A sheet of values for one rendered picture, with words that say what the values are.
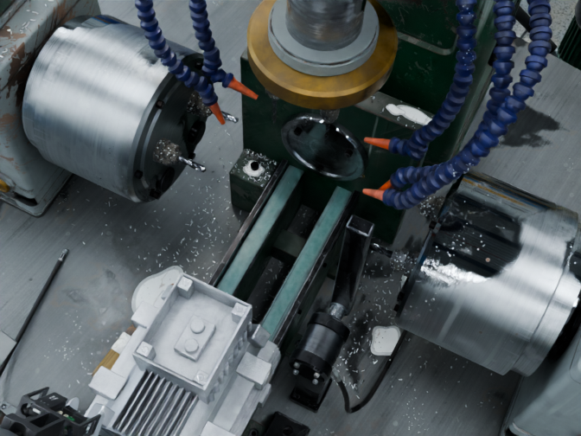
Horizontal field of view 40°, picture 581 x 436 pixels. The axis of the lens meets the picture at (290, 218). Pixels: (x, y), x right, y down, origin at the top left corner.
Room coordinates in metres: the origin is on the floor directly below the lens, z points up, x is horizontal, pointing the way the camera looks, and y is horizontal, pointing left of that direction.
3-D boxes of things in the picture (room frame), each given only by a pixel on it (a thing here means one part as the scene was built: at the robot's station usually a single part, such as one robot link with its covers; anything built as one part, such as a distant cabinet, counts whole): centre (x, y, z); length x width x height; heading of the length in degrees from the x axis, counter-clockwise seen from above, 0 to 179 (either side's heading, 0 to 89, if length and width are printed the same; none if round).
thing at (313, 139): (0.69, -0.04, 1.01); 0.15 x 0.02 x 0.15; 67
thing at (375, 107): (0.74, -0.07, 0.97); 0.30 x 0.11 x 0.34; 67
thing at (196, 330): (0.33, 0.11, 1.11); 0.12 x 0.11 x 0.07; 157
